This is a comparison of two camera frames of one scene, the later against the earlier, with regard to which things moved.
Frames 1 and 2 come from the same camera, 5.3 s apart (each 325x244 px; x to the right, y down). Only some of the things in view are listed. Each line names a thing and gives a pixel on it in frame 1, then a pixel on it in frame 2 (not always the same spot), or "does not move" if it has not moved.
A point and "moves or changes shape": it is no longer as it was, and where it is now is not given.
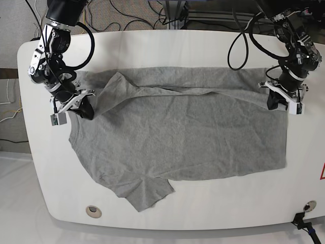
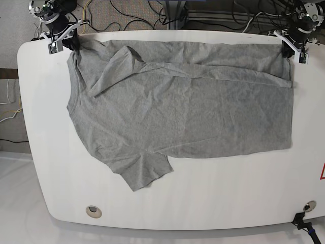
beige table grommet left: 93,212 does not move
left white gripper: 276,94 to 298,51
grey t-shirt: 154,125 moves or changes shape
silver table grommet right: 310,206 does not move
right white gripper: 85,110 to 65,34
